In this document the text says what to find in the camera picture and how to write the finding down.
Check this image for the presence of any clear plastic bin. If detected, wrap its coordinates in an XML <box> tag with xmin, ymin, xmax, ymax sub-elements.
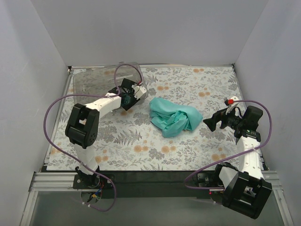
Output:
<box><xmin>73</xmin><ymin>62</ymin><xmax>147</xmax><ymax>105</ymax></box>

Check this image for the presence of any teal t shirt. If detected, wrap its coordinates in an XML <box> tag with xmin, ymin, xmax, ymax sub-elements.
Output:
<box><xmin>149</xmin><ymin>97</ymin><xmax>203</xmax><ymax>137</ymax></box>

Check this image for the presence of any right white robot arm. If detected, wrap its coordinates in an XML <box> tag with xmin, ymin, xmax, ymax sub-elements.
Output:
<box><xmin>198</xmin><ymin>106</ymin><xmax>272</xmax><ymax>219</ymax></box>

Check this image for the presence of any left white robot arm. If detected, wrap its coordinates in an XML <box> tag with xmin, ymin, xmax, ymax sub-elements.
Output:
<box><xmin>65</xmin><ymin>78</ymin><xmax>148</xmax><ymax>188</ymax></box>

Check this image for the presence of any floral table mat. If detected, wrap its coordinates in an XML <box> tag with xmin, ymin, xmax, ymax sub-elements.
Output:
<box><xmin>46</xmin><ymin>66</ymin><xmax>265</xmax><ymax>171</ymax></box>

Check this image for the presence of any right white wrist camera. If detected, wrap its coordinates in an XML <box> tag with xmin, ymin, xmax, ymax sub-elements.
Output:
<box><xmin>224</xmin><ymin>96</ymin><xmax>239</xmax><ymax>114</ymax></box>

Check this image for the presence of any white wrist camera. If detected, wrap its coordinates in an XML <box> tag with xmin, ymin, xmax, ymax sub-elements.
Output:
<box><xmin>224</xmin><ymin>96</ymin><xmax>239</xmax><ymax>114</ymax></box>
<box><xmin>132</xmin><ymin>82</ymin><xmax>148</xmax><ymax>100</ymax></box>

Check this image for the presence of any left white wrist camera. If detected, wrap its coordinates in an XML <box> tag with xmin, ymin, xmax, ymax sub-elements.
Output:
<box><xmin>132</xmin><ymin>82</ymin><xmax>148</xmax><ymax>100</ymax></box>

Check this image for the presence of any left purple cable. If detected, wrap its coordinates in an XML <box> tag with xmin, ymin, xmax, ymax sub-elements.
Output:
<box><xmin>44</xmin><ymin>64</ymin><xmax>143</xmax><ymax>212</ymax></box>

